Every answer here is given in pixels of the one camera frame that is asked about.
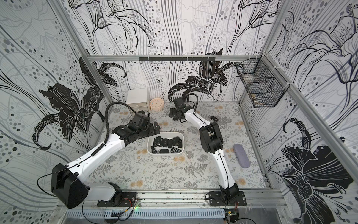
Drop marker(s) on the white storage tray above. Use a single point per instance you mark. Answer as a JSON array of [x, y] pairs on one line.
[[165, 135]]

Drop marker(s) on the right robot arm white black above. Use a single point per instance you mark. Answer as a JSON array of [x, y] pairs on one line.
[[211, 141]]

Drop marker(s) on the purple tray lid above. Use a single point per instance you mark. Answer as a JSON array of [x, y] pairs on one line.
[[242, 156]]

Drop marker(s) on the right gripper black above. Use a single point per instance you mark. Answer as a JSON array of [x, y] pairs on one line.
[[175, 113]]

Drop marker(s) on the silver black bmw key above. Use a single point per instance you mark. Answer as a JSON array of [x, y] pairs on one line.
[[175, 150]]

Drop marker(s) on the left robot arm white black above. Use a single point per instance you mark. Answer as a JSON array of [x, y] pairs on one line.
[[69, 182]]

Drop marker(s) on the pink round alarm clock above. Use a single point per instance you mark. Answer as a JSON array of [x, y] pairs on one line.
[[157, 104]]

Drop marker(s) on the black wire wall basket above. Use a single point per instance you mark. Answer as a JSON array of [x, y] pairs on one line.
[[259, 80]]

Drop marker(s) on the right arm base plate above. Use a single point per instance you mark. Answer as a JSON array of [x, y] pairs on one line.
[[216, 199]]

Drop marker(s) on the black wall rail bar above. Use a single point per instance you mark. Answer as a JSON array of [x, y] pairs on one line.
[[181, 59]]

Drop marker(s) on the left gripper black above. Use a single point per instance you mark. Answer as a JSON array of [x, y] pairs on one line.
[[151, 131]]

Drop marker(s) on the white mini drawer cabinet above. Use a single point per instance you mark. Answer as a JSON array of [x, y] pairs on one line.
[[138, 99]]

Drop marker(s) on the white cable duct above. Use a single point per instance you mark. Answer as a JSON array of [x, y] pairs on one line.
[[148, 213]]

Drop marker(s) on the black silver mercedes key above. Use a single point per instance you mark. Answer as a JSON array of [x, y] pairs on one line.
[[154, 150]]

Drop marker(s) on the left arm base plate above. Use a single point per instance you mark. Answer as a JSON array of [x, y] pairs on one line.
[[120, 199]]

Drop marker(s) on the black car key audi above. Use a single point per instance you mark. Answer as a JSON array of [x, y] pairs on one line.
[[176, 141]]

